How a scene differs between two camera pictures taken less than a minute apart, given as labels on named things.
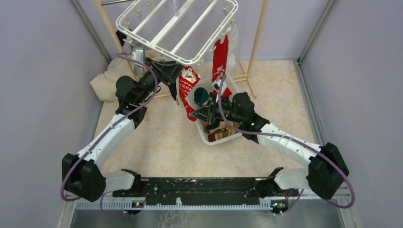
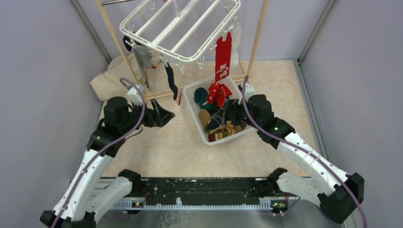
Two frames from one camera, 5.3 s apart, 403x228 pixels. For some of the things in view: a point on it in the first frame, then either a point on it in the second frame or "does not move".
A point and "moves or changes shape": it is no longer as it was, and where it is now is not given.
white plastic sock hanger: (186, 30) does not move
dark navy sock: (121, 37) to (127, 46)
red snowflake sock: (189, 76) moves or changes shape
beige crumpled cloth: (104, 84) does not move
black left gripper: (167, 71) to (158, 117)
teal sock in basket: (201, 95) does not move
